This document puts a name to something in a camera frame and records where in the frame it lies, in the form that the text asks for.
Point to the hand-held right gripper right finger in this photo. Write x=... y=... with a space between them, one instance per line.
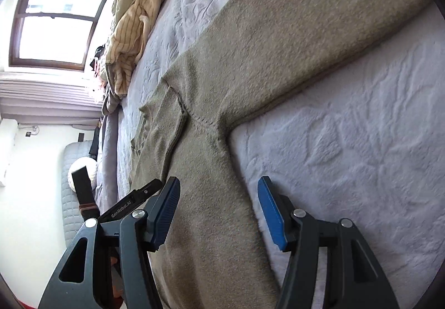
x=273 y=215

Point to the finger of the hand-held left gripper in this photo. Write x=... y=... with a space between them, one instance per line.
x=139 y=198

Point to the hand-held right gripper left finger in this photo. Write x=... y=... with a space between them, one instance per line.
x=166 y=213

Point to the grey-beige knit sweater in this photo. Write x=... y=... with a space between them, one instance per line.
x=278 y=51

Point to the pile of dark clothes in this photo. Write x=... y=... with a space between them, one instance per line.
x=97 y=62

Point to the white round pillow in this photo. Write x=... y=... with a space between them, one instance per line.
x=88 y=164

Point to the grey quilted cushion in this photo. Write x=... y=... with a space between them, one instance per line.
x=69 y=211

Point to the lilac embossed bed blanket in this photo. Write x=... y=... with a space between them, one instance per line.
x=347 y=156

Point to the grey cloth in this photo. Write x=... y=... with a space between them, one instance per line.
x=110 y=102

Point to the lilac pleated curtain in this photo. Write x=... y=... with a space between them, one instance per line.
x=45 y=95

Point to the cream striped cloth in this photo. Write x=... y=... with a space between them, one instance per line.
x=132 y=27

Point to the window with dark frame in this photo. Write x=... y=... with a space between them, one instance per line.
x=59 y=13

